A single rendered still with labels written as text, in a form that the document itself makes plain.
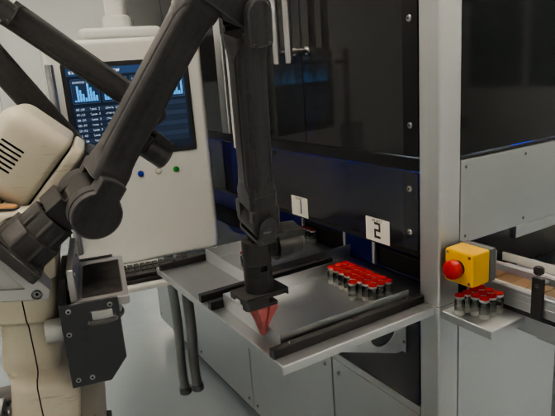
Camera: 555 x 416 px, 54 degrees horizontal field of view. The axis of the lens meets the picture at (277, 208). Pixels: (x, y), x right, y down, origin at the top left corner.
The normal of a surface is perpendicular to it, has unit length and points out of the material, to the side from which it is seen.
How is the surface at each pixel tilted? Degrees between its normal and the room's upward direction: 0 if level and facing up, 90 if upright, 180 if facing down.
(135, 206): 90
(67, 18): 90
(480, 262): 90
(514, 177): 90
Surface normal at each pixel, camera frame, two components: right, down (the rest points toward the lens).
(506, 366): 0.52, 0.17
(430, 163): -0.85, 0.18
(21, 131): 0.32, 0.21
